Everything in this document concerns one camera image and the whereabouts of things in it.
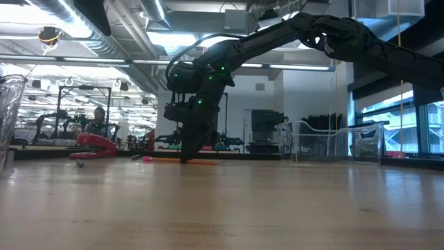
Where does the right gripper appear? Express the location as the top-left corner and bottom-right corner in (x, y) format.
(179, 102), (221, 164)

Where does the yellow pencil pink eraser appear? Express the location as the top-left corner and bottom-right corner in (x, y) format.
(141, 155), (219, 166)

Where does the dark red object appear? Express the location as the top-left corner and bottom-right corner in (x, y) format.
(144, 128), (156, 151)

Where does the low black box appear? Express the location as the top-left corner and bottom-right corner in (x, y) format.
(247, 140), (282, 155)

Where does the black cabinet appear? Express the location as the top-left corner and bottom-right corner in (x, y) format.
(250, 109), (289, 133)

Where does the person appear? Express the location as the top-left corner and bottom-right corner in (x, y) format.
(85, 106), (109, 137)

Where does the long ceiling light bar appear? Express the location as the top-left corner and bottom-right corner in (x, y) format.
(0, 53), (336, 73)

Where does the grey ceiling unit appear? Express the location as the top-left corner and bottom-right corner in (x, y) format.
(223, 8), (249, 31)

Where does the black stacked equipment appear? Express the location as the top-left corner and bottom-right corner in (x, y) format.
(300, 112), (344, 132)

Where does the clear plastic bin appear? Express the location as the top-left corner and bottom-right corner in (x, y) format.
(276, 119), (386, 165)
(0, 74), (29, 171)

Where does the black window blind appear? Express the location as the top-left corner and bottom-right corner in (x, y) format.
(412, 85), (444, 107)

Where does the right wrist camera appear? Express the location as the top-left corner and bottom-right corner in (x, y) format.
(162, 103), (184, 123)

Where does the black camera gantry frame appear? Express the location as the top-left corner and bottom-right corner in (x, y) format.
(221, 92), (230, 140)
(55, 85), (112, 140)

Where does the black table frame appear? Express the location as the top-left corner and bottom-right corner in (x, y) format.
(13, 147), (444, 170)

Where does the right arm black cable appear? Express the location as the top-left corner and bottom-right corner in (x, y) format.
(164, 33), (244, 84)

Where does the round metal air duct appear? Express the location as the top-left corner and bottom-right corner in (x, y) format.
(138, 0), (168, 22)

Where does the wire mesh basket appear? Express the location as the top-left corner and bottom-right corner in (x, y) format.
(352, 123), (386, 163)

